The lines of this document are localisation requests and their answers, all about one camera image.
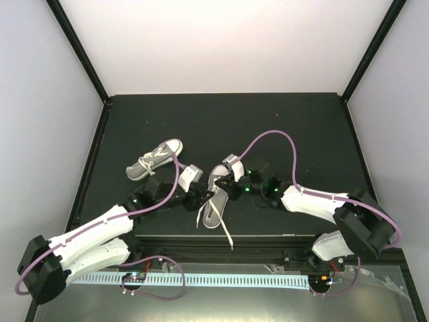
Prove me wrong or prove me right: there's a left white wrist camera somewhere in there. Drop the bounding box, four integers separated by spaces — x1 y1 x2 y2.
178 164 203 193

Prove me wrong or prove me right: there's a purple cable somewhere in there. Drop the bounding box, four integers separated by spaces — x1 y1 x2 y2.
14 154 186 300
237 129 404 298

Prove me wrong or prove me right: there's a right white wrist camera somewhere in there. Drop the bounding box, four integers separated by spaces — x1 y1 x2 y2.
223 154 245 182

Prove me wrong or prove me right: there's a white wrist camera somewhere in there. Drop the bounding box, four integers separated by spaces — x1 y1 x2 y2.
178 164 203 193
223 154 245 182

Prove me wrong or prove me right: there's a right black frame post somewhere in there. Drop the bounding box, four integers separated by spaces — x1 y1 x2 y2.
341 0 408 103

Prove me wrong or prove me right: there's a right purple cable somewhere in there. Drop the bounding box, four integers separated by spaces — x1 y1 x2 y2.
237 129 404 298

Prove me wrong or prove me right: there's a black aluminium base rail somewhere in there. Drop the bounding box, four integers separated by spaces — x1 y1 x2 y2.
127 234 346 271

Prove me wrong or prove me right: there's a small circuit board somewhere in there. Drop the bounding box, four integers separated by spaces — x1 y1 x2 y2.
122 272 146 282
316 275 332 284

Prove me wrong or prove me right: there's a left small circuit board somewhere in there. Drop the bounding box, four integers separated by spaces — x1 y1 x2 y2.
122 272 146 282

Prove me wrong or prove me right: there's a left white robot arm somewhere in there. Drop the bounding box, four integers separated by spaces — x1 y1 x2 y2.
15 178 214 305

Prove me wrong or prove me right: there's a grey sneaker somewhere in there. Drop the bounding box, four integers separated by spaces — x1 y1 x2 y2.
125 138 184 181
196 165 234 250

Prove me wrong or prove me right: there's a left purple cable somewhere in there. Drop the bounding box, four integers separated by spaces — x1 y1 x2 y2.
14 154 186 300

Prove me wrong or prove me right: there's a black frame post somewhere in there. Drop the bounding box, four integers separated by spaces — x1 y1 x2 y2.
341 0 408 103
46 0 109 103

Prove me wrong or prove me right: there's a white slotted cable duct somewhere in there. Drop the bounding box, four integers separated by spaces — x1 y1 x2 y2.
73 271 310 290

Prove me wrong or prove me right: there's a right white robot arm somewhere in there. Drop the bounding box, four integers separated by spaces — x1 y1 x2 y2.
213 162 399 270

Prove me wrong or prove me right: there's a right small circuit board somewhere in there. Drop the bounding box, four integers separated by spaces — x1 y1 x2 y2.
316 275 332 284

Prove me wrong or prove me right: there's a left black frame post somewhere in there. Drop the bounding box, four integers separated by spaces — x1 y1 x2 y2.
46 0 109 103

